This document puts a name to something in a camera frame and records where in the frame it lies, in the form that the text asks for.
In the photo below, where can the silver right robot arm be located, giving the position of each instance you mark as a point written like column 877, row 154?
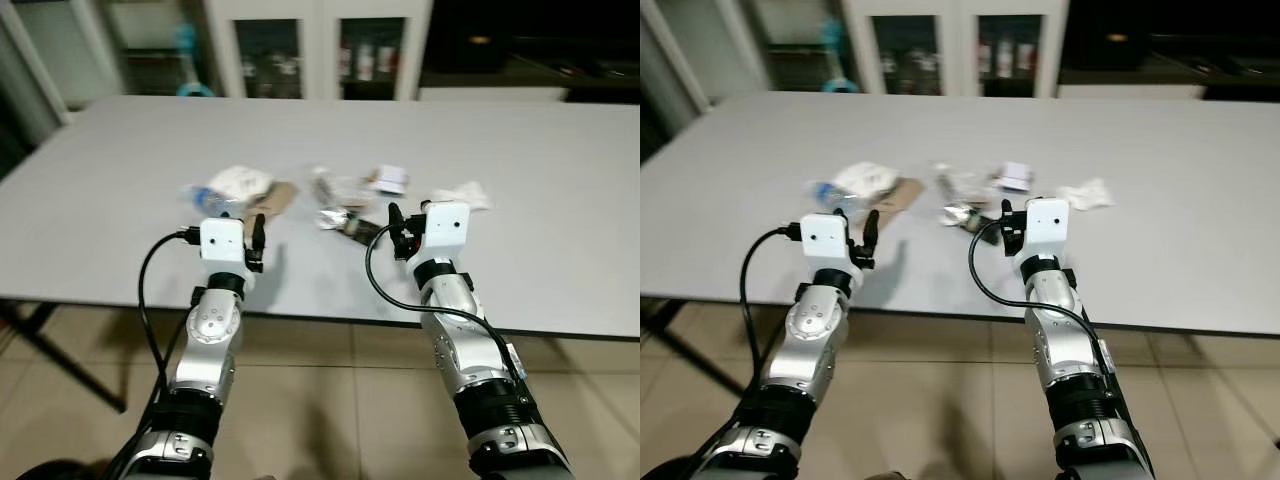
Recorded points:
column 462, row 335
column 1065, row 340

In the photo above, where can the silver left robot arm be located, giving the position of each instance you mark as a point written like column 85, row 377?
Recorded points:
column 205, row 340
column 815, row 335

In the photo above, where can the brown cardboard piece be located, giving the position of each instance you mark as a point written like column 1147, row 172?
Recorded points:
column 280, row 197
column 905, row 193

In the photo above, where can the clear plastic bottle blue label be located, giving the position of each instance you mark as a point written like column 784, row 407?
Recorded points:
column 212, row 200
column 835, row 197

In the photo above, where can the white crumpled plastic bag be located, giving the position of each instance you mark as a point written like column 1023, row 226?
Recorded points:
column 868, row 178
column 242, row 181

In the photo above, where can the white crumpled tissue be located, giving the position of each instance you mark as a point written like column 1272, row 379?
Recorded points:
column 1088, row 193
column 465, row 196

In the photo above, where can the grey folding table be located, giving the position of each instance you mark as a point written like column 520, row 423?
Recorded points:
column 520, row 260
column 1180, row 250

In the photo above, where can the white glass door cabinet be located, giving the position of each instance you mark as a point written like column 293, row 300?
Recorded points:
column 320, row 50
column 960, row 50

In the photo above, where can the light blue plastic object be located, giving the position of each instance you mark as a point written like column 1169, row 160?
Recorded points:
column 190, row 60
column 835, row 55

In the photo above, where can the black table leg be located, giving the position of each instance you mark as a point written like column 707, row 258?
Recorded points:
column 690, row 350
column 60, row 360

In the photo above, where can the white framed glass door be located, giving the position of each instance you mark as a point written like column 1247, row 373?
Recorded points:
column 80, row 50
column 700, row 45

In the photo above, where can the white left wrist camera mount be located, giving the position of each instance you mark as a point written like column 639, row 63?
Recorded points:
column 222, row 242
column 825, row 240

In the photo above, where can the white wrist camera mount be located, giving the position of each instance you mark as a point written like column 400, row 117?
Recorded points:
column 1048, row 222
column 222, row 242
column 825, row 240
column 446, row 225

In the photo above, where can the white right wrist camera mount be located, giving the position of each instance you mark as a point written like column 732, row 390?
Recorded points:
column 1048, row 222
column 446, row 225

